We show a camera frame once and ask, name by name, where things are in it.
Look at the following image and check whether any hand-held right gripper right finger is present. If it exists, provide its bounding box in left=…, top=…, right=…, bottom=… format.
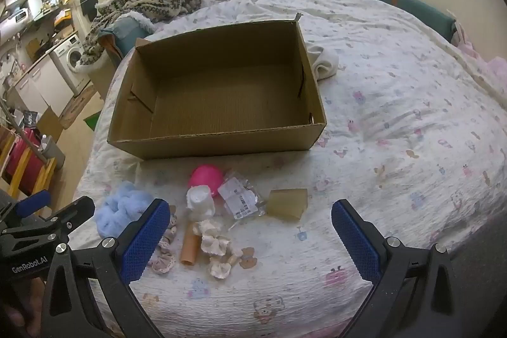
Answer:
left=332, top=199, right=468, bottom=338

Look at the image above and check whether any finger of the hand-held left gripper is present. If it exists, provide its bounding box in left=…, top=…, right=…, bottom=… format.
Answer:
left=13, top=190, right=53, bottom=217
left=40, top=196, right=96, bottom=239

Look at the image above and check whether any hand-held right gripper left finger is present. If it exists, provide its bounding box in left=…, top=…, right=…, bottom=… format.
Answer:
left=40, top=199, right=171, bottom=338

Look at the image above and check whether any light blue fluffy scrunchie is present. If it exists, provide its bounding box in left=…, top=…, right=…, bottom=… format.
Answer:
left=95, top=181, right=157, bottom=238

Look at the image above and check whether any white soft cloth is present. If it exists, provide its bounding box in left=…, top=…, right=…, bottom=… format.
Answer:
left=186, top=185, right=215, bottom=222

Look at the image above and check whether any pink ball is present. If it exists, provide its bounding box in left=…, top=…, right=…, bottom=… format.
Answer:
left=188, top=164, right=226, bottom=198

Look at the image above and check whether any clear plastic bag with label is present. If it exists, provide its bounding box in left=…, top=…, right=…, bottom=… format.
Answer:
left=217, top=169, right=267, bottom=222

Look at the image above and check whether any brown cardboard box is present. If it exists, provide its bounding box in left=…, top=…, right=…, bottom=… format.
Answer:
left=107, top=13, right=327, bottom=160

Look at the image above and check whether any person's left hand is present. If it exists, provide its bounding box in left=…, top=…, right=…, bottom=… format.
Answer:
left=0, top=278, right=44, bottom=338

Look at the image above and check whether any floral fabric scrunchie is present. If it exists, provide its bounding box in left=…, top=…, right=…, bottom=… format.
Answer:
left=148, top=205, right=179, bottom=275

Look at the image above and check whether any yellow wooden rack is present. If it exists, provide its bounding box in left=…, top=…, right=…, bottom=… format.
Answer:
left=0, top=124, right=58, bottom=200

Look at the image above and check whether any pink suitcase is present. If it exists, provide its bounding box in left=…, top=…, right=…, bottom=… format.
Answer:
left=6, top=128, right=44, bottom=196

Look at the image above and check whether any orange tube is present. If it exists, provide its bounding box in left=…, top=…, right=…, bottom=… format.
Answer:
left=180, top=222, right=202, bottom=266

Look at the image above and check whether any grey bin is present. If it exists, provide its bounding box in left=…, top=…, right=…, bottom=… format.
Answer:
left=40, top=136, right=66, bottom=170

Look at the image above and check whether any brown cardboard piece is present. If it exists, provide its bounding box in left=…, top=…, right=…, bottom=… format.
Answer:
left=265, top=188, right=309, bottom=220

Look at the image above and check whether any green floor item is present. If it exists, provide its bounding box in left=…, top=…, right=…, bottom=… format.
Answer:
left=83, top=112, right=104, bottom=133

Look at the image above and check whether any white kitchen cabinet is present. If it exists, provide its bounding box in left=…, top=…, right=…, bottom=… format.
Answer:
left=16, top=55, right=74, bottom=117

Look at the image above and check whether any white washing machine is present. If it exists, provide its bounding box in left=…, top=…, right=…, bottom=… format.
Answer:
left=53, top=35, right=93, bottom=95

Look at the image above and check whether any white countertop appliance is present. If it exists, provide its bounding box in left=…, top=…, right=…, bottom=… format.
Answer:
left=0, top=7, right=30, bottom=41

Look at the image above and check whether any white folded towel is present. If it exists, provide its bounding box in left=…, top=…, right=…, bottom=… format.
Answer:
left=307, top=44, right=340, bottom=80

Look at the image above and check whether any teal cushion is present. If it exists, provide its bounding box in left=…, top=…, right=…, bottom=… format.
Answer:
left=98, top=16, right=157, bottom=65

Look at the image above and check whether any black hanging bag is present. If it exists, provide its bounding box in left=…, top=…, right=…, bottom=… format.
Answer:
left=79, top=0, right=98, bottom=20

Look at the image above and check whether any pink cloth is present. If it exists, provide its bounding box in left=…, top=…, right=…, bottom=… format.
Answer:
left=455, top=21, right=507, bottom=85

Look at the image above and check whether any patterned knit blanket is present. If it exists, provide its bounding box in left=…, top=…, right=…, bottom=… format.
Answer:
left=77, top=0, right=204, bottom=73

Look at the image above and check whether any teal headboard pad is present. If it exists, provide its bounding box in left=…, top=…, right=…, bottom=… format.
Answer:
left=358, top=0, right=456, bottom=41

